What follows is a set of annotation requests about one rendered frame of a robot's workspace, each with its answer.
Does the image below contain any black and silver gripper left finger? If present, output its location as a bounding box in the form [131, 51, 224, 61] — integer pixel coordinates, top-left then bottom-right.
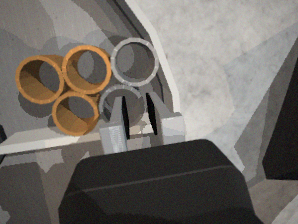
[99, 96, 130, 155]

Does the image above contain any bronze bushing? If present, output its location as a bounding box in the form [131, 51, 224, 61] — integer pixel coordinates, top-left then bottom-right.
[52, 89, 101, 136]
[15, 55, 71, 104]
[62, 45, 113, 94]

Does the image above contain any grey round turntable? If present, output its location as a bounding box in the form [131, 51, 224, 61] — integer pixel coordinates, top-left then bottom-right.
[0, 0, 180, 224]

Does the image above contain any grey metal bushing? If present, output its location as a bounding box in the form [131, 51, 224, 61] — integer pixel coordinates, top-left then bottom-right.
[111, 38, 159, 87]
[99, 79, 145, 128]

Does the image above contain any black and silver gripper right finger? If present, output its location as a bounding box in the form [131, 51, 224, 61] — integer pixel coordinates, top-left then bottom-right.
[146, 92, 185, 145]

